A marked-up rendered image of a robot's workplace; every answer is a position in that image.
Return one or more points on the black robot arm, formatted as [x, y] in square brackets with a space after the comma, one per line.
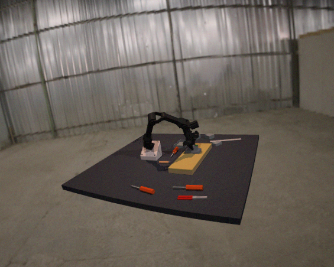
[183, 123]

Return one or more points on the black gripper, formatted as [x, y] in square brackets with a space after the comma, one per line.
[189, 142]

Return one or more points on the orange panel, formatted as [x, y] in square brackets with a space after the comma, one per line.
[188, 163]

